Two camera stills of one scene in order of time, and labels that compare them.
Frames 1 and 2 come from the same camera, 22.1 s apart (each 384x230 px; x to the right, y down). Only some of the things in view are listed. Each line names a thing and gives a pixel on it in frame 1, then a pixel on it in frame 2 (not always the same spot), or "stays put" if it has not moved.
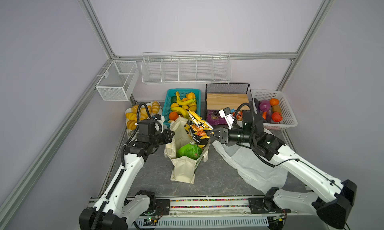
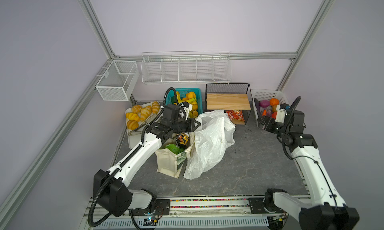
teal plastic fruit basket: (182, 93) stays put
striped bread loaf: (143, 114) stays put
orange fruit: (190, 96) stays put
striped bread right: (155, 107) stays put
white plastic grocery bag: (252, 166) -> (214, 135)
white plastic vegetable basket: (289, 119) stays put
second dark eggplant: (256, 102) stays put
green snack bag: (192, 150) -> (174, 148)
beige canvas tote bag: (182, 170) -> (171, 164)
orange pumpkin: (273, 101) stays put
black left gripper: (167, 137) -> (191, 128)
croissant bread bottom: (131, 124) stays put
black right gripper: (225, 135) -> (271, 122)
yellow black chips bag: (197, 128) -> (182, 140)
